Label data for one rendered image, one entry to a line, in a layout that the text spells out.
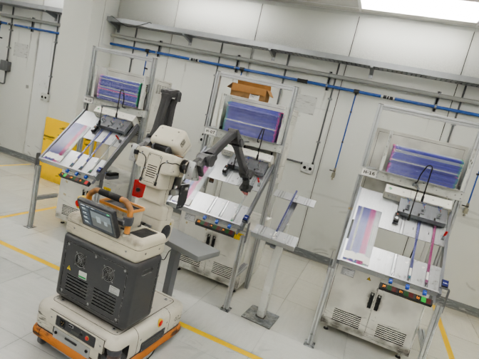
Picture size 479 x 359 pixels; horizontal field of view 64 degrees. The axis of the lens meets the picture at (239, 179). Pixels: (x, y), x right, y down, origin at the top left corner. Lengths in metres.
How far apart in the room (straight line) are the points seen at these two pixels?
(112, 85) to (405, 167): 2.86
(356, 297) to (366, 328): 0.26
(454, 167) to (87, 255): 2.60
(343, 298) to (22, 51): 6.19
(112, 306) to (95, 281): 0.17
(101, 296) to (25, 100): 5.38
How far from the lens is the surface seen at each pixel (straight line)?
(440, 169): 3.24
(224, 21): 5.36
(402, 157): 3.22
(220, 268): 3.52
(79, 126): 4.23
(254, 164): 3.34
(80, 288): 2.40
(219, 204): 3.16
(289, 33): 5.04
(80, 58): 5.83
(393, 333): 3.39
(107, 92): 4.18
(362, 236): 3.01
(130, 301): 2.20
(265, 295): 3.21
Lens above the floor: 1.57
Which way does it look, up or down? 10 degrees down
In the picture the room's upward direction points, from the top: 13 degrees clockwise
